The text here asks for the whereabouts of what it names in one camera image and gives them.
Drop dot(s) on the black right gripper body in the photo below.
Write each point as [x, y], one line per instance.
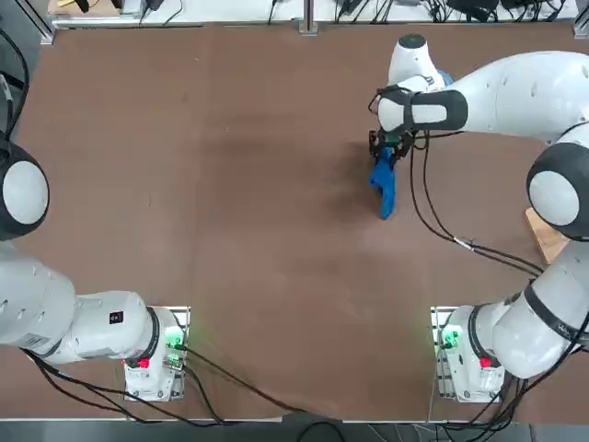
[396, 140]

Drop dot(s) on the blue cloth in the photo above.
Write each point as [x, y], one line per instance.
[384, 184]

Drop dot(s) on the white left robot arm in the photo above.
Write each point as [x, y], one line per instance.
[92, 331]

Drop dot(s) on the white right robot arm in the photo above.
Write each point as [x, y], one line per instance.
[520, 92]

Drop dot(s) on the blue plastic plate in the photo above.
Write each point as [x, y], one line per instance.
[445, 79]

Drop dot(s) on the wooden cup rack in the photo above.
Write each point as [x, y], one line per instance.
[545, 239]

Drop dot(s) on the aluminium frame post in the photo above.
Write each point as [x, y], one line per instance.
[308, 18]

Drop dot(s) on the aluminium frame rail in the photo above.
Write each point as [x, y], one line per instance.
[41, 27]

